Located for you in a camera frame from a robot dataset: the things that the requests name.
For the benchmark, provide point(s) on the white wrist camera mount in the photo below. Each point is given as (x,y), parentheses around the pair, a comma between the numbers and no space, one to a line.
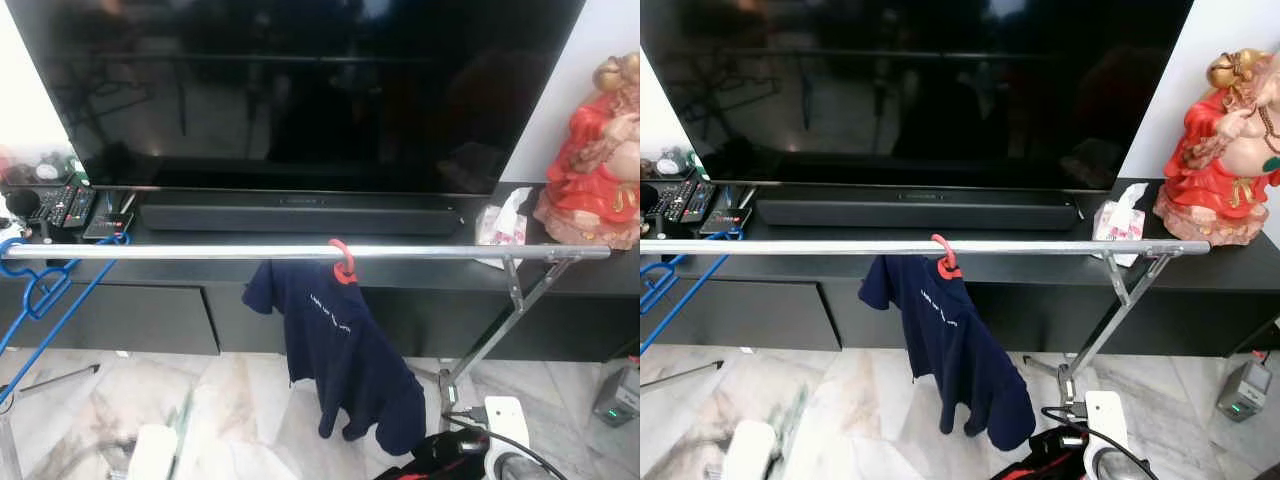
(748,455)
(152,455)
(508,430)
(1105,425)

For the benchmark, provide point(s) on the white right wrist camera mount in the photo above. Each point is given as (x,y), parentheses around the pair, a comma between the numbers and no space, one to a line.
(508,430)
(1105,425)

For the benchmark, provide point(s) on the red plastic hanger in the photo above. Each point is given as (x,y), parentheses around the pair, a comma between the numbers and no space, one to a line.
(947,268)
(345,275)

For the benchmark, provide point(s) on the black soundbar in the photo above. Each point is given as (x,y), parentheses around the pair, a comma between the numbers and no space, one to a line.
(910,210)
(300,215)

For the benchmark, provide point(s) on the black remote many buttons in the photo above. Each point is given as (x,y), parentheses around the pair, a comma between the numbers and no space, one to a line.
(688,200)
(68,205)

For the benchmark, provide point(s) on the pink white tissue pack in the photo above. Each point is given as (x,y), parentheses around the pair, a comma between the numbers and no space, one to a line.
(505,225)
(1120,220)

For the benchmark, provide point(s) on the red laughing Buddha statue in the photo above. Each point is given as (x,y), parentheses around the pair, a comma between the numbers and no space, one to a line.
(590,180)
(1210,170)

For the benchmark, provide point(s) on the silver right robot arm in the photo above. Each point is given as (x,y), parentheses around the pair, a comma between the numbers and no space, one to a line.
(515,470)
(1110,470)

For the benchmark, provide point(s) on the small grey floor device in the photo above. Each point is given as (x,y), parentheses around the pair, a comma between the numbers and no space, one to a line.
(615,395)
(1243,390)

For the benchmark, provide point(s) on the blue plastic hanger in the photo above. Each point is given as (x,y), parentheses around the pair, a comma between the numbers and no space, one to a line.
(700,280)
(80,280)

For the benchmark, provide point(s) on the black television cabinet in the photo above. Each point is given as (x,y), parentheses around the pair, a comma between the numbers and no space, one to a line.
(150,320)
(780,315)

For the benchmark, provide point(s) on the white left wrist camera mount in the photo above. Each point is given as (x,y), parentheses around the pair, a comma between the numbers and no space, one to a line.
(152,455)
(748,455)

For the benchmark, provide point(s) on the black shirt red striped collar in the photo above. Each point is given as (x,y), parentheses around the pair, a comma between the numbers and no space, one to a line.
(1040,460)
(440,462)

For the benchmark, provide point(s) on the black flat television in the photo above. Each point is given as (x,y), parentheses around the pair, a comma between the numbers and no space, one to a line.
(900,90)
(300,90)

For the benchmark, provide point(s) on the navy blue shirt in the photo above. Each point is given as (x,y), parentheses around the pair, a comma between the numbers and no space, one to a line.
(950,350)
(340,360)

